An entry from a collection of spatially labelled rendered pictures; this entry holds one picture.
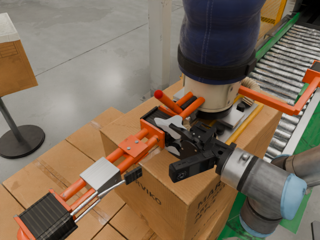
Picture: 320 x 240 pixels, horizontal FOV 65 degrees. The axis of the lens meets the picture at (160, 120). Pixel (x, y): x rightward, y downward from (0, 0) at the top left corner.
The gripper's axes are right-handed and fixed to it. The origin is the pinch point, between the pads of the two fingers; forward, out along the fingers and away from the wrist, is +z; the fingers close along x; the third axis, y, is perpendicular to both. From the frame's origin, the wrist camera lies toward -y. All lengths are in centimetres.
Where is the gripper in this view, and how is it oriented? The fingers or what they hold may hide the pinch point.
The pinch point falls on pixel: (156, 131)
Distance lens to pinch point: 67.6
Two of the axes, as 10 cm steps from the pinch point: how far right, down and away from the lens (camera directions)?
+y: 6.1, -5.4, 5.8
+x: -0.1, -7.3, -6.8
